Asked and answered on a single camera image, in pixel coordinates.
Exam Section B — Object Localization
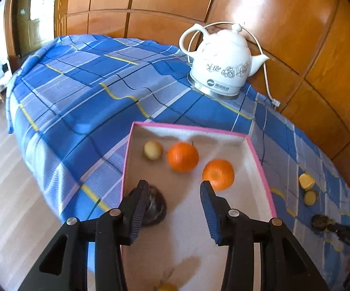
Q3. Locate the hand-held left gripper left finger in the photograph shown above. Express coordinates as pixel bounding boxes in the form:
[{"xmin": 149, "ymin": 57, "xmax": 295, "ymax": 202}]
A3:
[{"xmin": 17, "ymin": 179, "xmax": 150, "ymax": 291}]

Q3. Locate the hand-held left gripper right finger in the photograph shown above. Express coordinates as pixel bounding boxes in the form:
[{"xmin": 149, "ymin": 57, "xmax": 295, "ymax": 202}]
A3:
[{"xmin": 200, "ymin": 180, "xmax": 330, "ymax": 291}]

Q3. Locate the dark brown water chestnut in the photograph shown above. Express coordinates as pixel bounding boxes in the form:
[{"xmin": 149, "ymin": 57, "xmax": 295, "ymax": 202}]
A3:
[{"xmin": 127, "ymin": 185, "xmax": 167, "ymax": 227}]

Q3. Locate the pink-rimmed white tray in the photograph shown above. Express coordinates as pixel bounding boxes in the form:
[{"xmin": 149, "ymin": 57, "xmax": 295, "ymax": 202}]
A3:
[{"xmin": 121, "ymin": 122, "xmax": 277, "ymax": 291}]

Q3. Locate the long dark sugarcane piece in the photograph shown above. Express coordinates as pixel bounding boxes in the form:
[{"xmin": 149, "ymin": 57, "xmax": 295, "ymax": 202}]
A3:
[{"xmin": 311, "ymin": 214, "xmax": 331, "ymax": 231}]

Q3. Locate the orange mandarin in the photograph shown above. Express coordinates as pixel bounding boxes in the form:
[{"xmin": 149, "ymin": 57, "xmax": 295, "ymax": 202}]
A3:
[
  {"xmin": 202, "ymin": 159, "xmax": 235, "ymax": 191},
  {"xmin": 167, "ymin": 142, "xmax": 200, "ymax": 172}
]

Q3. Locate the short dark sugarcane piece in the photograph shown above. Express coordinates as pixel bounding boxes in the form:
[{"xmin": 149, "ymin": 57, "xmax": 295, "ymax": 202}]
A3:
[{"xmin": 304, "ymin": 190, "xmax": 319, "ymax": 207}]

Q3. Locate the small tan longan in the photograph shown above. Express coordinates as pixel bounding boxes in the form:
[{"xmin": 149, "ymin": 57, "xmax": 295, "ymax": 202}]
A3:
[
  {"xmin": 154, "ymin": 282, "xmax": 178, "ymax": 291},
  {"xmin": 144, "ymin": 141, "xmax": 164, "ymax": 161}
]

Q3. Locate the yellow sugarcane chunk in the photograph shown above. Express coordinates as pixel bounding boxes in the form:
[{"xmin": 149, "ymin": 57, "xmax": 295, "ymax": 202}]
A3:
[{"xmin": 299, "ymin": 173, "xmax": 316, "ymax": 190}]

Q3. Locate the silver kettle base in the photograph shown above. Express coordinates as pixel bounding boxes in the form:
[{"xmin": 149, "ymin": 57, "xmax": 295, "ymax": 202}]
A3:
[{"xmin": 189, "ymin": 76, "xmax": 243, "ymax": 99}]

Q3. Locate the blue plaid cloth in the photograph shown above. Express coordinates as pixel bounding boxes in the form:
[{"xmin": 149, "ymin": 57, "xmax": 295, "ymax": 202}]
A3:
[{"xmin": 7, "ymin": 35, "xmax": 350, "ymax": 291}]

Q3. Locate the white ceramic electric kettle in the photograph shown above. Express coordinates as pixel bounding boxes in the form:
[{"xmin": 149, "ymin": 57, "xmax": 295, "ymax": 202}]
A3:
[
  {"xmin": 190, "ymin": 21, "xmax": 277, "ymax": 104},
  {"xmin": 179, "ymin": 23, "xmax": 270, "ymax": 93}
]

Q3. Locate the wooden wardrobe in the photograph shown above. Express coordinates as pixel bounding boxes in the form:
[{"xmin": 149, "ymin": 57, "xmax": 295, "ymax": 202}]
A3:
[{"xmin": 54, "ymin": 0, "xmax": 350, "ymax": 191}]

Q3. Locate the wooden glass door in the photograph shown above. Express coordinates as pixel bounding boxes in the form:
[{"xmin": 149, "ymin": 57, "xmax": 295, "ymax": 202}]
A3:
[{"xmin": 11, "ymin": 0, "xmax": 57, "ymax": 58}]

